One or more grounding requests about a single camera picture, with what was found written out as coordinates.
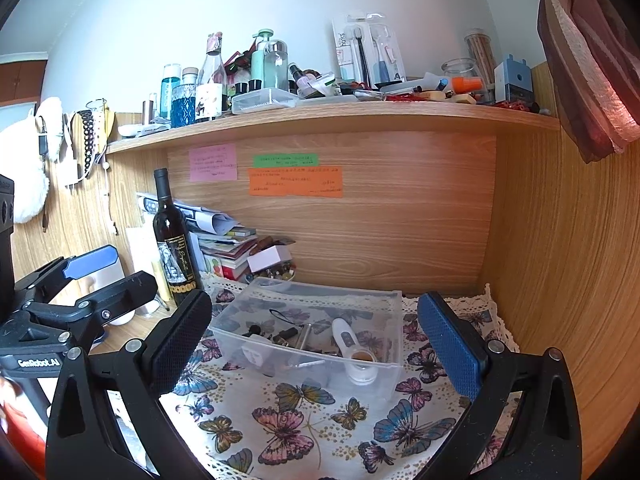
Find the white handheld massager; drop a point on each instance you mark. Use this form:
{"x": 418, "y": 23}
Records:
{"x": 345, "y": 335}

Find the green sticky note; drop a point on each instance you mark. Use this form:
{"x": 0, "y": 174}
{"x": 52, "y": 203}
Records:
{"x": 285, "y": 160}

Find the white plush item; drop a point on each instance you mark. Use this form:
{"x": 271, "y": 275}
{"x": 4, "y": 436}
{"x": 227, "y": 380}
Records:
{"x": 25, "y": 180}

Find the blue pencil sharpener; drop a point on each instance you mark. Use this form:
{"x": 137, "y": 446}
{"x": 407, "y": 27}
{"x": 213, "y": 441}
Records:
{"x": 512, "y": 80}

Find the small dark cap bottle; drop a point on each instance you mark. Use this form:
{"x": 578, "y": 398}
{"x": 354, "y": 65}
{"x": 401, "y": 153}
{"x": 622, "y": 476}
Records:
{"x": 300, "y": 80}

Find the small white box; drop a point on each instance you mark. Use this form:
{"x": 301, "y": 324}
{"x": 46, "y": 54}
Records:
{"x": 270, "y": 259}

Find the brown pink curtain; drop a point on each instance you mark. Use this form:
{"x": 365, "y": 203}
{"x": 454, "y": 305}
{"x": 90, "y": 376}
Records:
{"x": 585, "y": 60}

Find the white plug adapter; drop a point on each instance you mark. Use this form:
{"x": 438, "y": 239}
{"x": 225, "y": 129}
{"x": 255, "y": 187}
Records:
{"x": 256, "y": 356}

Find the blue liquid bottle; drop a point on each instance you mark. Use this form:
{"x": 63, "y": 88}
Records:
{"x": 170, "y": 90}

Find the metallic cylinder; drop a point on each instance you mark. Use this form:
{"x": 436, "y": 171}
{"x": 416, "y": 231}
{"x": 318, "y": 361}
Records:
{"x": 149, "y": 107}

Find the dark wine bottle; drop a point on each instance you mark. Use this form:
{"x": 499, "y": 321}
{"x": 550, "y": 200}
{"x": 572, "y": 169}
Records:
{"x": 172, "y": 240}

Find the round glass bowl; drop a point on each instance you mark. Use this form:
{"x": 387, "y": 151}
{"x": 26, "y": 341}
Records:
{"x": 457, "y": 67}

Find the glass jar with sticks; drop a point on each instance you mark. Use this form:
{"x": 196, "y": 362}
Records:
{"x": 480, "y": 55}

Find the clear plastic storage box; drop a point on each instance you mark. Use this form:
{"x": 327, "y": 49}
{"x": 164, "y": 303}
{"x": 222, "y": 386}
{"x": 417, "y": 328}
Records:
{"x": 300, "y": 372}

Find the butterfly printed tablecloth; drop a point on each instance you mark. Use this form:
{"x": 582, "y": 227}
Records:
{"x": 300, "y": 435}

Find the pink sticky note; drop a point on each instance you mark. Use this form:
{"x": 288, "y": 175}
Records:
{"x": 212, "y": 162}

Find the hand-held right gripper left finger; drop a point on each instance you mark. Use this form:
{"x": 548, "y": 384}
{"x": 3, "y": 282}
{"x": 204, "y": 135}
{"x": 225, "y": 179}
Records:
{"x": 177, "y": 340}

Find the toothbrush package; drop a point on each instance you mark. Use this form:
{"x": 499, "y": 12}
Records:
{"x": 367, "y": 47}

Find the orange sticky note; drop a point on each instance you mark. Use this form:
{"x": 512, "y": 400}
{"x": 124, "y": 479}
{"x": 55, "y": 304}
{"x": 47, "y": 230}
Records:
{"x": 295, "y": 182}

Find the stack of books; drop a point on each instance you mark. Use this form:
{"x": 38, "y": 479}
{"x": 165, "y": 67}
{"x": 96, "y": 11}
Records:
{"x": 227, "y": 257}

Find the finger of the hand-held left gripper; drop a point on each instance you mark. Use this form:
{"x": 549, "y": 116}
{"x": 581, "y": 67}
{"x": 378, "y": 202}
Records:
{"x": 92, "y": 260}
{"x": 125, "y": 292}

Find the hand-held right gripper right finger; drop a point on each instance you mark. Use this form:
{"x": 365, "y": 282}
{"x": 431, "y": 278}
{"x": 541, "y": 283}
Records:
{"x": 452, "y": 345}

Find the glass jar with metal lid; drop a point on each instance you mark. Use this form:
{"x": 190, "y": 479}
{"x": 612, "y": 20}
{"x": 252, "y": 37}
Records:
{"x": 277, "y": 65}

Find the black brown flash drive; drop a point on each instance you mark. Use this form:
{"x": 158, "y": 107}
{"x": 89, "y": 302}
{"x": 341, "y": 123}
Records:
{"x": 284, "y": 335}

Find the blue patterned bottle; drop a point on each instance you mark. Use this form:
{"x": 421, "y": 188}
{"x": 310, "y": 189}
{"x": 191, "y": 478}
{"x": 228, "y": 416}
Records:
{"x": 185, "y": 107}

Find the rolled papers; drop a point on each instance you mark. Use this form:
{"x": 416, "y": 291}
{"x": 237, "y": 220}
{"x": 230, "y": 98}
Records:
{"x": 210, "y": 217}

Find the white mug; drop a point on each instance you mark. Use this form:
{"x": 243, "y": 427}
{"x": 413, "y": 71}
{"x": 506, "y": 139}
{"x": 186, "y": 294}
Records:
{"x": 120, "y": 312}

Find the orange marker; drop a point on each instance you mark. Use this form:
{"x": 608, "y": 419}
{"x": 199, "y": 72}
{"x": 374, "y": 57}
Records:
{"x": 467, "y": 84}

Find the clear glass bottle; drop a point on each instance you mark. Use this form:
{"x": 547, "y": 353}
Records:
{"x": 212, "y": 72}

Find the clear plastic case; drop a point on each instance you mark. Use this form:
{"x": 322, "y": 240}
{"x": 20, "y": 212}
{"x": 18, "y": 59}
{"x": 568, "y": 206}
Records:
{"x": 262, "y": 101}

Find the mint green pump bottle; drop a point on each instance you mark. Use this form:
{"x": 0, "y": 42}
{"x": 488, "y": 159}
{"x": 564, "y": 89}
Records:
{"x": 259, "y": 65}

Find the wooden shelf board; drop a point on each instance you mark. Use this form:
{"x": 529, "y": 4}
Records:
{"x": 325, "y": 117}

